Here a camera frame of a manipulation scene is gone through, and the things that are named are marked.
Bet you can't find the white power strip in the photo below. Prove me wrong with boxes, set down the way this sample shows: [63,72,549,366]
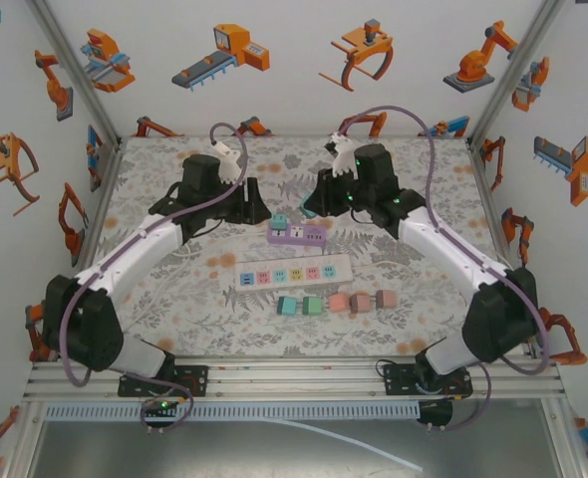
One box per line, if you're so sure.
[234,254,353,291]

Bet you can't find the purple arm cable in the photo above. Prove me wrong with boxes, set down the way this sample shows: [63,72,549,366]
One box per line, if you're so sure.
[338,104,552,432]
[59,122,250,432]

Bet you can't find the purple power strip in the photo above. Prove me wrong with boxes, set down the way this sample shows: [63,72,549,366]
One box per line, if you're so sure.
[266,222,328,248]

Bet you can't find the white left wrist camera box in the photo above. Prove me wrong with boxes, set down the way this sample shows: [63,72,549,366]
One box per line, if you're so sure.
[212,140,242,184]

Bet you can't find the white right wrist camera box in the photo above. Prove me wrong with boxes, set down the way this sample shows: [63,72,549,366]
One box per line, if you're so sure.
[325,130,359,176]

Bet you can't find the floral tablecloth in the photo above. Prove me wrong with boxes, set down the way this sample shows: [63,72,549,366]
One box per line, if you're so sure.
[77,134,529,359]

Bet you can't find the circuit board with green light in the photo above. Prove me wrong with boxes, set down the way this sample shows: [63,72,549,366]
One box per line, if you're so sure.
[142,397,180,424]

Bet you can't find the aluminium frame post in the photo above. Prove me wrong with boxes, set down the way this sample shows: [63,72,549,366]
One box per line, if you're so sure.
[27,0,126,150]
[465,0,569,150]

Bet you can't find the white plastic tube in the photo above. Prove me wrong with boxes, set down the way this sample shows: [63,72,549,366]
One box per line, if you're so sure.
[268,416,424,473]

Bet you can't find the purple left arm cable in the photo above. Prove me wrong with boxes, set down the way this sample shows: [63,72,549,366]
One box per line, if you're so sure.
[59,122,250,432]

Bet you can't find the black controller box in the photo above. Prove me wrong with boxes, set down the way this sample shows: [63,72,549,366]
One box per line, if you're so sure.
[416,397,454,430]

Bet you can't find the aluminium side rail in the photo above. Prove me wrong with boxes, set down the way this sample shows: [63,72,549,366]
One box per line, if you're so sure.
[465,141,524,270]
[72,141,126,273]

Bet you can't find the white slotted cable duct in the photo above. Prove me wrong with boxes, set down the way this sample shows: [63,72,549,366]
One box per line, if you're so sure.
[42,401,423,422]

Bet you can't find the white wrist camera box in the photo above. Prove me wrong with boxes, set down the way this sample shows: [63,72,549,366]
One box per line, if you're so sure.
[325,130,359,176]
[212,140,242,184]

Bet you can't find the wide aluminium base rail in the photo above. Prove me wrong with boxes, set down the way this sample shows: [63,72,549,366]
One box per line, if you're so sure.
[22,357,567,402]

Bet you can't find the grey metal base panel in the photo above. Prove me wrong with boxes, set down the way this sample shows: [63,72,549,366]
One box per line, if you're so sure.
[24,420,564,478]

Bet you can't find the aluminium frame leg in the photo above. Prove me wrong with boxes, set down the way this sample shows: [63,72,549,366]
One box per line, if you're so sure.
[2,397,45,478]
[542,397,588,478]

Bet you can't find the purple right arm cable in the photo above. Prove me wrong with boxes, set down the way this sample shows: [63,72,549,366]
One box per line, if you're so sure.
[338,104,552,432]

